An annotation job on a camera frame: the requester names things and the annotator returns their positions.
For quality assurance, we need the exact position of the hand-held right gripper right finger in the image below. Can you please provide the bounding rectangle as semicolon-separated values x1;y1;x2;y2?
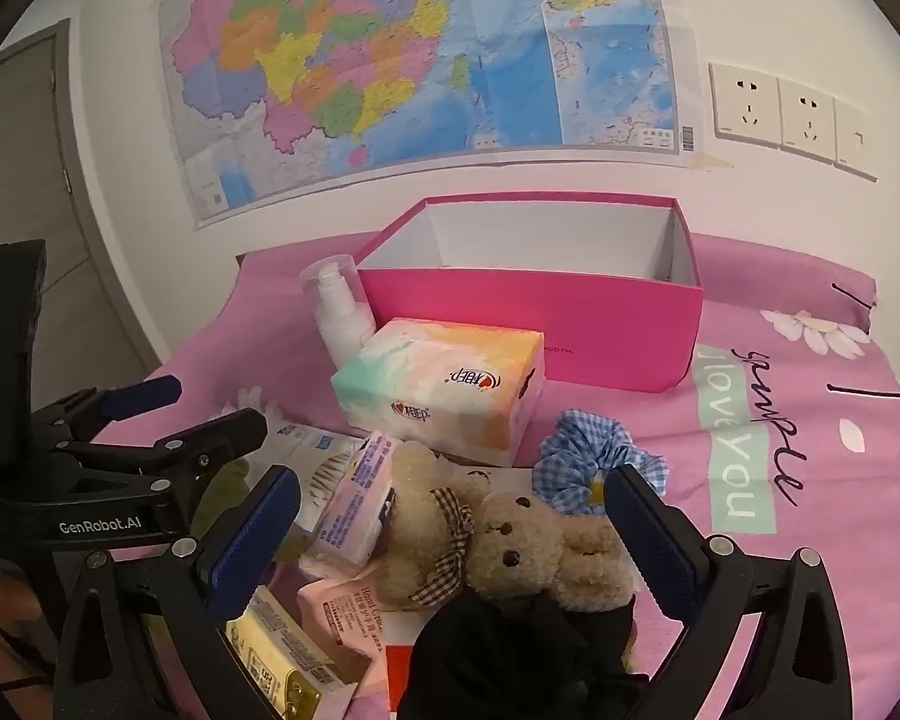
604;463;845;720

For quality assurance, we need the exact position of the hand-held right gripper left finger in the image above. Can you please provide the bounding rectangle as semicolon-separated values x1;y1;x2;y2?
56;465;302;720

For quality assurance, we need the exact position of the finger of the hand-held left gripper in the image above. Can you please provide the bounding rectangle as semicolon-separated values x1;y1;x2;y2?
64;409;269;482
34;375;182;445

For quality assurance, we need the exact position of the blue gingham scrunchie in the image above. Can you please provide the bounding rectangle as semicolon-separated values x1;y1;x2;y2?
532;409;668;517

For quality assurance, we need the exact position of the pink hand cream pouch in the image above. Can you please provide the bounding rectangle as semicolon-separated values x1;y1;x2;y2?
296;566;428;672

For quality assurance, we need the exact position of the beige teddy bear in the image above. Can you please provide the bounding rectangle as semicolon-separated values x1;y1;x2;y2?
379;441;638;612

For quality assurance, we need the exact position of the black cloth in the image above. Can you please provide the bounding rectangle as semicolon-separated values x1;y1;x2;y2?
397;589;650;720

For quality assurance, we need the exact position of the pink cardboard box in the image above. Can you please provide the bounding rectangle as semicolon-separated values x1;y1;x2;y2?
356;195;704;395

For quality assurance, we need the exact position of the person's left forearm orange sleeve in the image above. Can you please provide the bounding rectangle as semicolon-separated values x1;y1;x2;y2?
0;551;68;720

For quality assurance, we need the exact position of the green soft object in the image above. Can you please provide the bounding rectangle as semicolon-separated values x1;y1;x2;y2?
191;457;252;541

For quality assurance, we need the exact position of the white cotton swab packet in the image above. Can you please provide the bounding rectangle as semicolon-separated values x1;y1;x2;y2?
259;424;368;533

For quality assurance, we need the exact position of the pink tissue packet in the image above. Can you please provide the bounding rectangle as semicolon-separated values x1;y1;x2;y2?
300;431;398;567

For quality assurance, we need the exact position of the yellow packet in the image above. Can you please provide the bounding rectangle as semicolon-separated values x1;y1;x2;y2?
225;589;361;720

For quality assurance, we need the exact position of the pink printed bedsheet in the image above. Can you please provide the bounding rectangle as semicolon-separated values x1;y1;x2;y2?
90;232;900;720

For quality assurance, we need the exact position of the white pump lotion bottle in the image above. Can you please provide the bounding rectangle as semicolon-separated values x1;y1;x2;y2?
300;255;377;372

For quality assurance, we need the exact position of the grey wooden door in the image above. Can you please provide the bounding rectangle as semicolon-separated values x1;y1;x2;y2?
0;19;151;421

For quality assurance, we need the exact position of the pastel tissue box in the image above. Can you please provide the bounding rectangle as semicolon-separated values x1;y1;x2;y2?
330;317;547;468

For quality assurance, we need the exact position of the colourful wall map poster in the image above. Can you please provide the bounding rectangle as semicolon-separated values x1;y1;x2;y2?
157;0;702;230

